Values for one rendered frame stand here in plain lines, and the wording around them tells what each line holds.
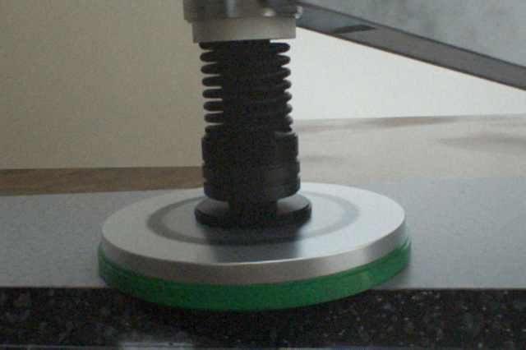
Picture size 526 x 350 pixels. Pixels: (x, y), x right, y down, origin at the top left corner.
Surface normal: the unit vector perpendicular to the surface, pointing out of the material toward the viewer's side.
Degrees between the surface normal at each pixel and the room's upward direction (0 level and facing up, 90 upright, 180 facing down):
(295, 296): 90
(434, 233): 0
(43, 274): 0
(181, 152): 90
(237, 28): 90
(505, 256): 0
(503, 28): 90
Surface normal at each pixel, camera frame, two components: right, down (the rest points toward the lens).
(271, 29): 0.49, 0.15
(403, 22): 0.22, 0.18
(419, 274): -0.04, -0.98
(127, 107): -0.17, 0.21
